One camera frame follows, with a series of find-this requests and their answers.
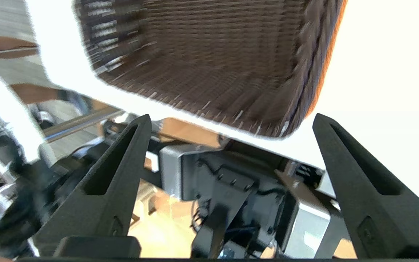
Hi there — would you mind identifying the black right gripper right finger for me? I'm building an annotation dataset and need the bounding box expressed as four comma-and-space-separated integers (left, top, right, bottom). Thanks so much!
313, 113, 419, 256

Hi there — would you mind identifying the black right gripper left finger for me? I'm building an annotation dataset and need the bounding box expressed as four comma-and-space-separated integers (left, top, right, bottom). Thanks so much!
34, 114, 152, 258

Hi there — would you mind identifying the dark brown wicker basket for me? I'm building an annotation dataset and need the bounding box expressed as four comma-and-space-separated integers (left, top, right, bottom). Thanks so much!
73, 0, 344, 140

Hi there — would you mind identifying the orange wicker basket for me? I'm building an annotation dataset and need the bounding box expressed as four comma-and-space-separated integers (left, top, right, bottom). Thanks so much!
302, 0, 349, 120

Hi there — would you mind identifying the silver metal bar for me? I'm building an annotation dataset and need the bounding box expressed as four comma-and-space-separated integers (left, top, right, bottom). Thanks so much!
42, 107, 123, 142

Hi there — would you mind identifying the black and silver robot torso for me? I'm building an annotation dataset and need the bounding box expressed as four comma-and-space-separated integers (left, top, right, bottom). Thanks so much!
159, 144, 341, 259

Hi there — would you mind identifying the white curved object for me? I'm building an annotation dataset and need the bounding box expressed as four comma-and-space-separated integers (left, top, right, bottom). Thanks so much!
0, 65, 55, 164

